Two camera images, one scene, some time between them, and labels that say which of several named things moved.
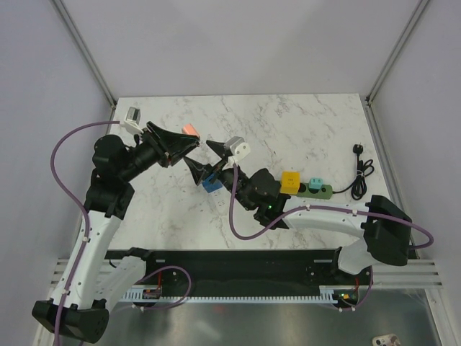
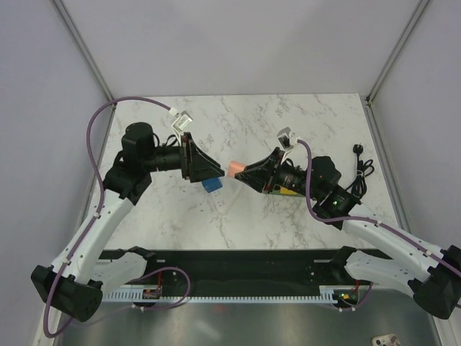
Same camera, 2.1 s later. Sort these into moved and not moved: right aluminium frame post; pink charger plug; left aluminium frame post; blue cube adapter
Moved: pink charger plug
Not moved: right aluminium frame post; blue cube adapter; left aluminium frame post
